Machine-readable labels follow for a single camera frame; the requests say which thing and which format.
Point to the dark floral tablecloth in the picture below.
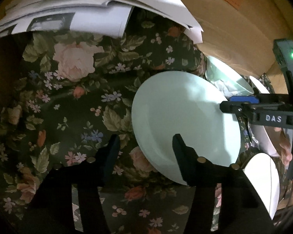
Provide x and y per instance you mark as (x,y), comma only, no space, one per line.
(75,91)

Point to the stack of white papers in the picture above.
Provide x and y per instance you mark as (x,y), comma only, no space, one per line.
(103,17)

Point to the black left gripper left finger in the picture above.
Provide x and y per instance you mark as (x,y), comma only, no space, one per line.
(56,189)

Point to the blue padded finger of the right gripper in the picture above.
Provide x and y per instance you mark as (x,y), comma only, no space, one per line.
(235,103)

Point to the white cow pattern bowl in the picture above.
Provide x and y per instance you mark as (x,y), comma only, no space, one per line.
(259,131)

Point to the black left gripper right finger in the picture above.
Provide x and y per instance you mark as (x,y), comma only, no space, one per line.
(242,210)

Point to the pale green plate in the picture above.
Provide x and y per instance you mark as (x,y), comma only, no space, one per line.
(176,102)

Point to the large white plate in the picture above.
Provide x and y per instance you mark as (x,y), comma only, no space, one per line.
(261,171)

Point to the right hand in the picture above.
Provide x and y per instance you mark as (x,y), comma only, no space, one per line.
(285,147)

